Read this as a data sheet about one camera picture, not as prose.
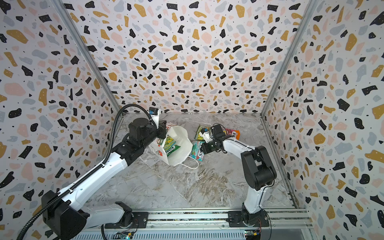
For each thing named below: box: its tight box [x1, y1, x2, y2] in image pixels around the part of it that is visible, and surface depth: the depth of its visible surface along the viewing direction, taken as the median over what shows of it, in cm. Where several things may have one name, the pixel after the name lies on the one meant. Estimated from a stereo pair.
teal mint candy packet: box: [190, 140, 206, 162], surface depth 94 cm
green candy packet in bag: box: [163, 135, 181, 157], surface depth 96 cm
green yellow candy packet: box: [194, 124, 204, 141], surface depth 108 cm
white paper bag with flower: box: [148, 125, 199, 170], surface depth 89 cm
